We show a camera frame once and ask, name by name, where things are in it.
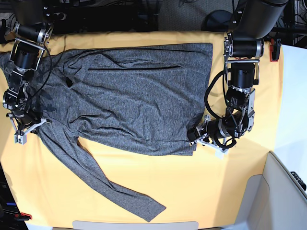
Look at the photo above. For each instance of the black power strip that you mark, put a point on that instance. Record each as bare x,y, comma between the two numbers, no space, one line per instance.
58,16

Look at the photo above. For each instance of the red-black clamp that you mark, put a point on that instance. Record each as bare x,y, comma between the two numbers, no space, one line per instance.
22,217
275,48

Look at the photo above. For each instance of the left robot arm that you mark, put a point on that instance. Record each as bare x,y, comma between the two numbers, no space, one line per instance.
250,23

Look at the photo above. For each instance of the red-black clamp right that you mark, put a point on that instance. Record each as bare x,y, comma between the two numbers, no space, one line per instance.
275,48

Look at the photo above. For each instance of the grey long-sleeve shirt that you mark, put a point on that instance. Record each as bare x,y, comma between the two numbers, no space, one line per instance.
138,99

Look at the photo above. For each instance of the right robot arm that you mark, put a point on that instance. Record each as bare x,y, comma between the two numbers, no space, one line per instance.
32,33

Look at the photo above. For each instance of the red-black clamp left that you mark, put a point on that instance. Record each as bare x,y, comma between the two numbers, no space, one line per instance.
22,217

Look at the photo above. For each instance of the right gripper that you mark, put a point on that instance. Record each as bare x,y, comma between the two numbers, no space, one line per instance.
25,118

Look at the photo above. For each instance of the dark round stool seat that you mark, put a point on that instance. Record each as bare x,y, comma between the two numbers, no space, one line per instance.
220,21

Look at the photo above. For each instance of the white plastic bin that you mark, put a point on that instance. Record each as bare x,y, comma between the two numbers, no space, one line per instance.
273,200

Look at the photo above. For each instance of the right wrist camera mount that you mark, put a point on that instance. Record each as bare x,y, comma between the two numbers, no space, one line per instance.
22,137

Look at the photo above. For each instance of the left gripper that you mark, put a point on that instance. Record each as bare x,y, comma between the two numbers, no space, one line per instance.
218,133

